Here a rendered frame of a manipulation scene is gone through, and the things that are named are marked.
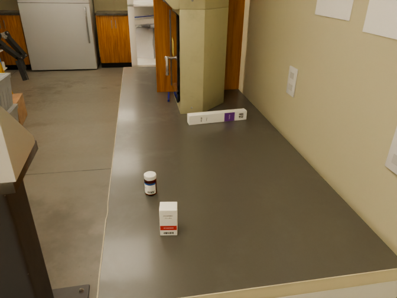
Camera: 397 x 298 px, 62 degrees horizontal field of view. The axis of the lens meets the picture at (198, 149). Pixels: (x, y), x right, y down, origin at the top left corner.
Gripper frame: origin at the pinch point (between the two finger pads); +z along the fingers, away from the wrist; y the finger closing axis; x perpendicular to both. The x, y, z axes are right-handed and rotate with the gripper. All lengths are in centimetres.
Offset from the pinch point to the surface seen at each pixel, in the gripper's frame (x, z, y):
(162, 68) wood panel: 6, 13, 89
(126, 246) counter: -55, 44, -17
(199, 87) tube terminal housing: -28, 23, 71
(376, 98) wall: -105, 27, 37
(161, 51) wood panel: 4, 4, 89
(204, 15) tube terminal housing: -38, -7, 72
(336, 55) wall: -93, 16, 53
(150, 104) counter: 3, 28, 68
